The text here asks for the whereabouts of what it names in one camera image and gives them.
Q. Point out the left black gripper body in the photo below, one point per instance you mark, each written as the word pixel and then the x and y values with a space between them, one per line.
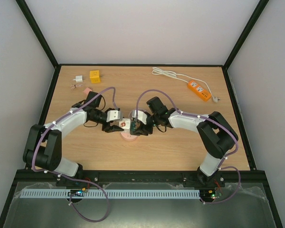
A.
pixel 106 127

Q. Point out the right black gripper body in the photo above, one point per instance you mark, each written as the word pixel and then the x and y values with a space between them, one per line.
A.
pixel 144 128

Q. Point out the green printed cube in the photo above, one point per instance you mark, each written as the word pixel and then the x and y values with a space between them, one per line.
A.
pixel 134 127

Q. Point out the white printed cube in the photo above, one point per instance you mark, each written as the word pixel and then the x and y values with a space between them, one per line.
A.
pixel 125 124

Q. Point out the pink round socket hub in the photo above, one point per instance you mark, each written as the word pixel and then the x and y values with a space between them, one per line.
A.
pixel 128 136

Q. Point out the pink small block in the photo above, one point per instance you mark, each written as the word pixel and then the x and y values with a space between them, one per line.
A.
pixel 87 91

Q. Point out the yellow cube socket adapter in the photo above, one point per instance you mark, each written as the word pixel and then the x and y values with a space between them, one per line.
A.
pixel 95 76

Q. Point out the white usb charger plug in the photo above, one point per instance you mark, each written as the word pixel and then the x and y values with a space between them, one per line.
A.
pixel 78 79

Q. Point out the orange power strip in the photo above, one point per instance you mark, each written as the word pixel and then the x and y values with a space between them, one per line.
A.
pixel 197 89

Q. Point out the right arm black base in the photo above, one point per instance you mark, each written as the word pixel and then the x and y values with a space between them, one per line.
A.
pixel 211 188

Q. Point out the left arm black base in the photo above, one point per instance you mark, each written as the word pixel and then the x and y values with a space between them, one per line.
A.
pixel 79 188

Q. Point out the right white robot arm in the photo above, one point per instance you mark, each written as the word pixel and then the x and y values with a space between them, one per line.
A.
pixel 215 132

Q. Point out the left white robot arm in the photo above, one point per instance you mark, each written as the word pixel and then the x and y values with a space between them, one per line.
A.
pixel 44 144

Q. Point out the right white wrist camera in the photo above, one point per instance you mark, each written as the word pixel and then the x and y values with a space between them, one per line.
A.
pixel 141 115

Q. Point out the grey slotted cable duct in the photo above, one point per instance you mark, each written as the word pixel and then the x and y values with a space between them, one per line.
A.
pixel 111 194

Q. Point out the black aluminium frame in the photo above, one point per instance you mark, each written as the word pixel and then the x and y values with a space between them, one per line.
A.
pixel 252 176

